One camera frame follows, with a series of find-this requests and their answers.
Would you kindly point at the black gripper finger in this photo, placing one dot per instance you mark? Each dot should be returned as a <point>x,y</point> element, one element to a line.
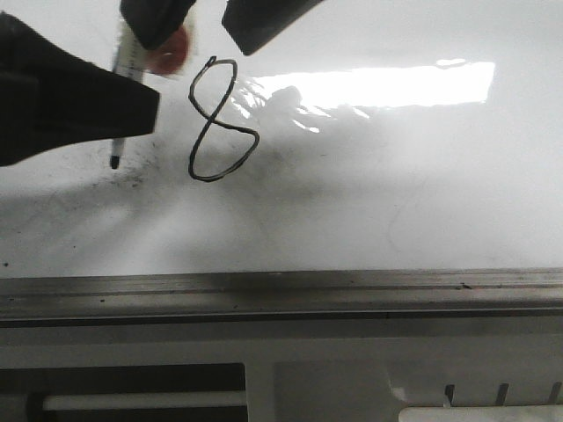
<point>52,99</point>
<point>154,21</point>
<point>254,23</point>

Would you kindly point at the red round magnet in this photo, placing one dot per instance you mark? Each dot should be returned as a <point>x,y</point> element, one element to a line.
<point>170,57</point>

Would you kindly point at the white black whiteboard marker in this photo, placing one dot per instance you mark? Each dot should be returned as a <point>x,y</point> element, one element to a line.
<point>129,60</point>

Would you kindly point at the white whiteboard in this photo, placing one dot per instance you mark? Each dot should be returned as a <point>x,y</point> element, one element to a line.
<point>368,135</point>

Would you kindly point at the grey aluminium whiteboard frame rail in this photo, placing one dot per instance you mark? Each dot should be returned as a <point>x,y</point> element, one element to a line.
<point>277,294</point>

